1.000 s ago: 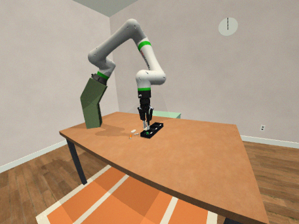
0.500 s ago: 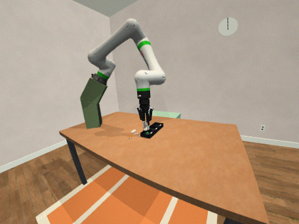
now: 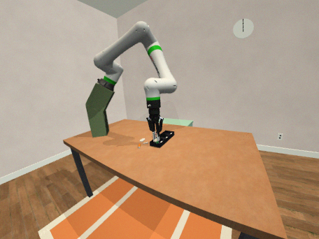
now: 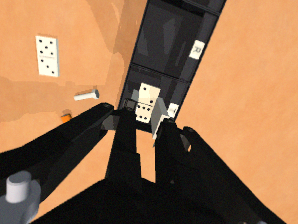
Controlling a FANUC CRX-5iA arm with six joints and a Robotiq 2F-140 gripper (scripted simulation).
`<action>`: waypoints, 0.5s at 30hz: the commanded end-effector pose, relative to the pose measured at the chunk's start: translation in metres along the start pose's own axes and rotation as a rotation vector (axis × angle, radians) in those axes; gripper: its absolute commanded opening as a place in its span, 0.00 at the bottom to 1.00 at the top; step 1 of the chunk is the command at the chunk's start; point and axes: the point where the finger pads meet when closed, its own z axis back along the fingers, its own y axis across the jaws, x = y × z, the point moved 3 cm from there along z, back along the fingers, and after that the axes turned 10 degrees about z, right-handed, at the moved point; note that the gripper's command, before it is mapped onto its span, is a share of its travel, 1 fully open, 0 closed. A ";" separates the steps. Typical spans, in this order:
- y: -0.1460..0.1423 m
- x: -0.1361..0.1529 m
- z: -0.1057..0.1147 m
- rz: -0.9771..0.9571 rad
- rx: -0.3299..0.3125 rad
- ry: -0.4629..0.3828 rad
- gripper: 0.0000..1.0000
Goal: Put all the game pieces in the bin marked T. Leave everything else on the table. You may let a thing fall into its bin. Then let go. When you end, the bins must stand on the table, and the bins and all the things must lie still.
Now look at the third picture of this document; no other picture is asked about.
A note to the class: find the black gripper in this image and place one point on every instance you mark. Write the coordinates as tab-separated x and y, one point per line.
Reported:
155	120

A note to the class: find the black rack of bins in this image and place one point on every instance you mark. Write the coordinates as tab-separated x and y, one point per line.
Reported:
163	138

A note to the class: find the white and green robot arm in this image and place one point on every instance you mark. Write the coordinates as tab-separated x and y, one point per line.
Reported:
139	33

